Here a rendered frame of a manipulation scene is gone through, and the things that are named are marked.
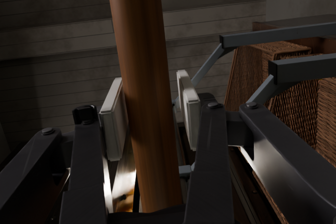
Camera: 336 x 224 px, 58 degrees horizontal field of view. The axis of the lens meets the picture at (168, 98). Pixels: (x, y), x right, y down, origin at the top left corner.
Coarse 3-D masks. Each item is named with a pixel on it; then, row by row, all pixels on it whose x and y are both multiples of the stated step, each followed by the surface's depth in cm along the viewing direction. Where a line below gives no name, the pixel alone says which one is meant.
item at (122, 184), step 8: (128, 128) 163; (128, 136) 157; (128, 144) 151; (128, 152) 146; (120, 160) 127; (128, 160) 141; (112, 168) 118; (120, 168) 123; (128, 168) 136; (112, 176) 112; (120, 176) 119; (128, 176) 132; (112, 184) 107; (120, 184) 116; (128, 184) 128; (112, 192) 103; (120, 192) 113; (128, 192) 124; (112, 200) 101; (120, 200) 110; (128, 200) 121; (120, 208) 107; (128, 208) 117
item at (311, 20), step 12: (252, 24) 186; (264, 24) 167; (276, 24) 165; (288, 24) 159; (300, 24) 154; (324, 36) 111; (312, 48) 118; (324, 48) 109; (312, 96) 122; (312, 120) 125; (312, 132) 126
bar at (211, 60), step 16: (256, 32) 105; (272, 32) 106; (288, 32) 106; (304, 32) 106; (320, 32) 106; (224, 48) 107; (208, 64) 109; (272, 64) 61; (288, 64) 60; (304, 64) 60; (320, 64) 60; (192, 80) 110; (272, 80) 61; (288, 80) 61; (256, 96) 62; (272, 96) 63; (176, 128) 92; (176, 144) 81
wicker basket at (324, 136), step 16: (304, 80) 114; (320, 80) 113; (288, 96) 115; (304, 96) 116; (320, 96) 115; (272, 112) 117; (288, 112) 118; (304, 112) 118; (320, 112) 116; (304, 128) 120; (320, 128) 117; (320, 144) 119; (256, 176) 121
